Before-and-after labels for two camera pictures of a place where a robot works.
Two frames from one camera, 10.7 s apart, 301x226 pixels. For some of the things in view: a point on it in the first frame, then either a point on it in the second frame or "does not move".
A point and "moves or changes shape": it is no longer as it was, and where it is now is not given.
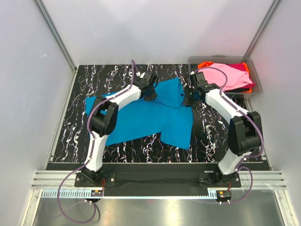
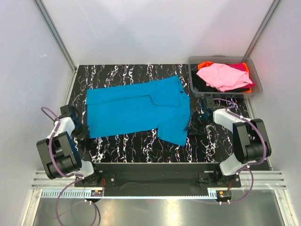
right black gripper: [186, 102] → [197, 130]
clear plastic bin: [235, 76] does not move
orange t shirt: [201, 65] does not move
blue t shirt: [166, 114] moves or changes shape
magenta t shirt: [240, 66] does not move
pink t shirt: [236, 76] does not move
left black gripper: [152, 97] → [84, 134]
